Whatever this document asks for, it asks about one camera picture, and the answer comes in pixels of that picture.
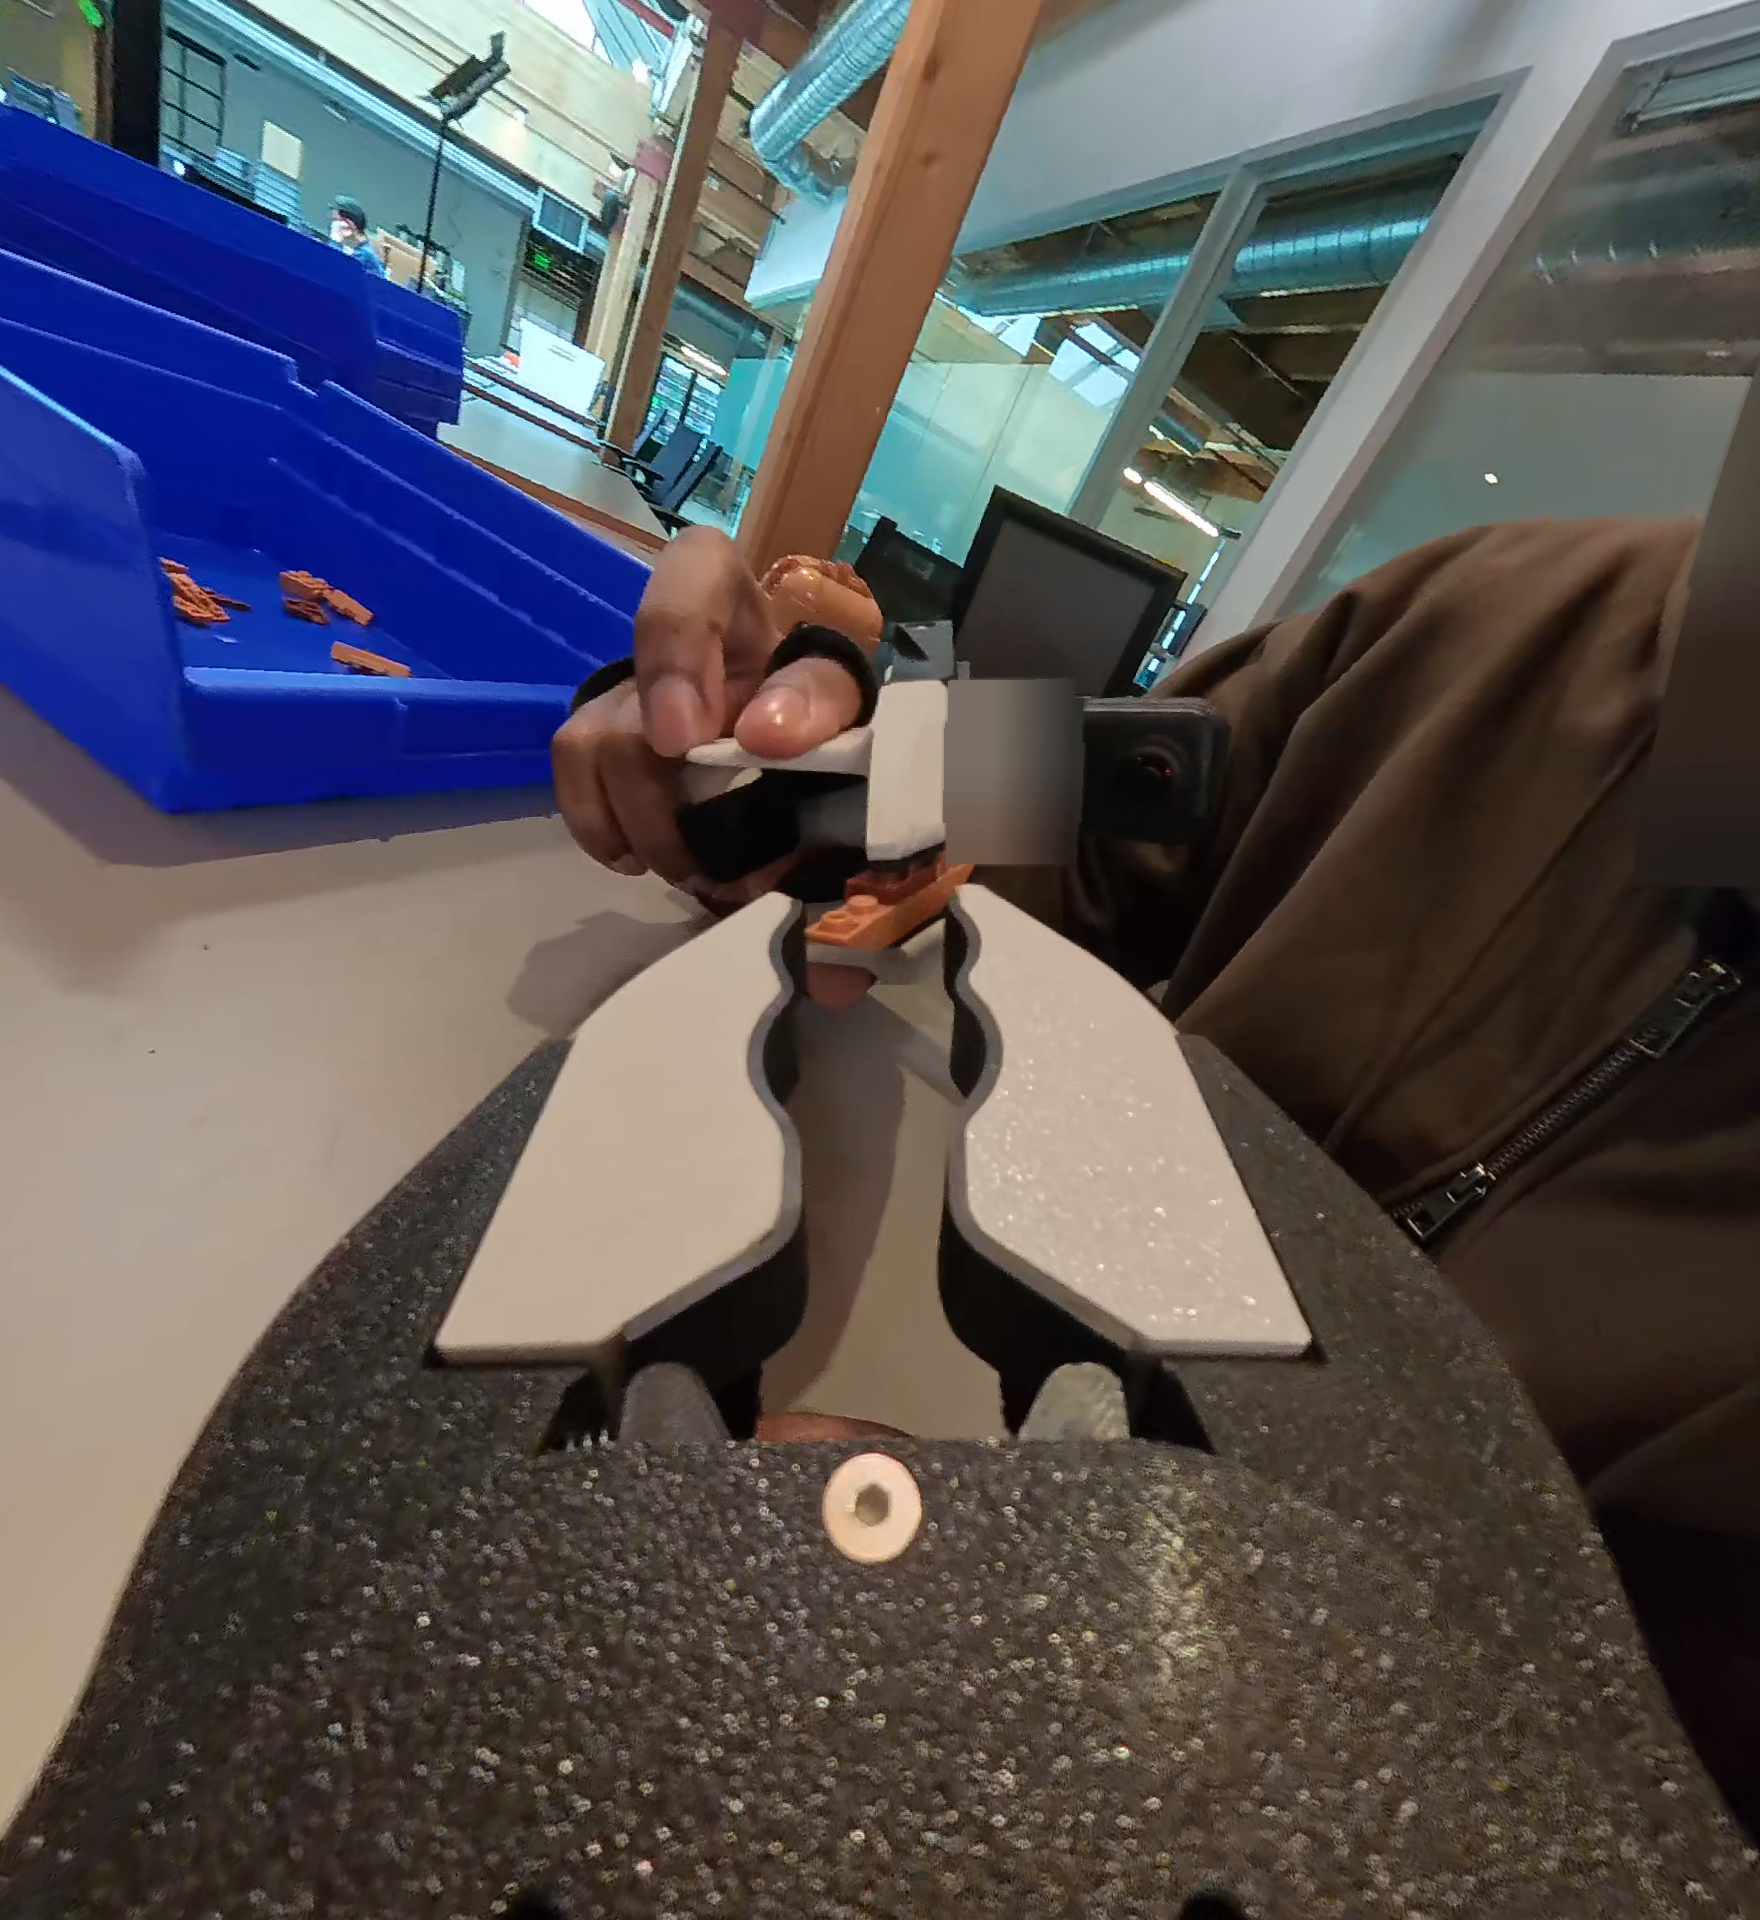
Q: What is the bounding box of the blue plastic bin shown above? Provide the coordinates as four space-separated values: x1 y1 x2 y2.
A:
0 294 660 819

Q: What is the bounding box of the black computer monitor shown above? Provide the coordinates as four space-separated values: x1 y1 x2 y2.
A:
950 487 1187 697

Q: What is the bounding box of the heap of orange bricks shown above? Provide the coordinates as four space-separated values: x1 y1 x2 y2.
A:
156 552 420 684

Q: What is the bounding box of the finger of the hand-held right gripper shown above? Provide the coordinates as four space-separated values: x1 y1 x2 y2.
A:
671 685 961 813
708 787 888 908

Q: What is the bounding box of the stack of blue bins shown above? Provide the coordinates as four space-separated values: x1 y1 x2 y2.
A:
0 90 472 427

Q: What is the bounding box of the person's right forearm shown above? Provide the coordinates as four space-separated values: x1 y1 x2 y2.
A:
1066 516 1760 1217

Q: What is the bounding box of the wooden post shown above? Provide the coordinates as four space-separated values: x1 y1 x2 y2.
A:
739 0 1051 578

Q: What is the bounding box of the brown brick assembly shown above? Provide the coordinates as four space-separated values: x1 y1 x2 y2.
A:
803 862 978 963

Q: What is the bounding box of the person's dark jacket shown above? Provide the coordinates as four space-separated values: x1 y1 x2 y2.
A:
1386 872 1760 1920

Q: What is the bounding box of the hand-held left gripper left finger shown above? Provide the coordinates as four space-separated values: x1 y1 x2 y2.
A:
438 895 812 1388

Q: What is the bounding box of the grey desk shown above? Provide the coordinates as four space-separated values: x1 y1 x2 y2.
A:
0 392 823 1920

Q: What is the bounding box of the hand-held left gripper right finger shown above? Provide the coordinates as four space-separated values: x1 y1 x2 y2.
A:
935 885 1316 1388

